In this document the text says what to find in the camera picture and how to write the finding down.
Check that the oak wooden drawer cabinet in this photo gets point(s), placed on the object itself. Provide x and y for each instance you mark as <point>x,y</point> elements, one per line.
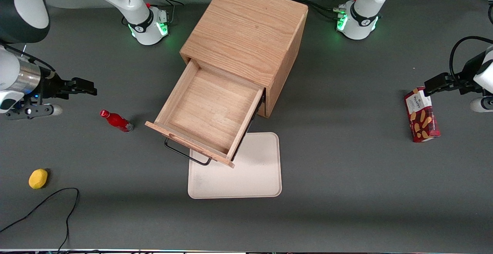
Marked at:
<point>246,27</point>

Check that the red plastic bottle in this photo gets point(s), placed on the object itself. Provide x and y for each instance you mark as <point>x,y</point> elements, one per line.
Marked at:
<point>116,121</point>

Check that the yellow lemon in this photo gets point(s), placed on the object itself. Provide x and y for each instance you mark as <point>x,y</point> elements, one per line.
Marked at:
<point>37,179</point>

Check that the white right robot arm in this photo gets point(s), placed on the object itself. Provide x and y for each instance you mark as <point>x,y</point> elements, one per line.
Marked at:
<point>23,15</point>

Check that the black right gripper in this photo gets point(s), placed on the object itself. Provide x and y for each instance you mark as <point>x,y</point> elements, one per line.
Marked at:
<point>50,86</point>

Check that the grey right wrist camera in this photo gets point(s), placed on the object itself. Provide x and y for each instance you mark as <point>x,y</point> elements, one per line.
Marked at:
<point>31,111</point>

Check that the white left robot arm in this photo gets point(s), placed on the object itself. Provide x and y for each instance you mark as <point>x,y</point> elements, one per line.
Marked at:
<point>362,23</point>

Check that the red tartan shortbread box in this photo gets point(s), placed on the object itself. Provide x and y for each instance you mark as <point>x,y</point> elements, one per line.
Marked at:
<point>423,123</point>

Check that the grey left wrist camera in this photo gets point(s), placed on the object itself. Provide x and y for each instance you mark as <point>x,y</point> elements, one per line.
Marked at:
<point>483,104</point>

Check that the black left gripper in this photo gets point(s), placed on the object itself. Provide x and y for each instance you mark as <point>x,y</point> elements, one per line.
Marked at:
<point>465,81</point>

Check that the beige plastic tray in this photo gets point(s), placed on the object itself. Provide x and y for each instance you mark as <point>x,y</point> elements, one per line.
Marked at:
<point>256,169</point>

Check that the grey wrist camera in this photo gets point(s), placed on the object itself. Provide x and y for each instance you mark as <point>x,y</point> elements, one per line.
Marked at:
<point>483,104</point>
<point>31,111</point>

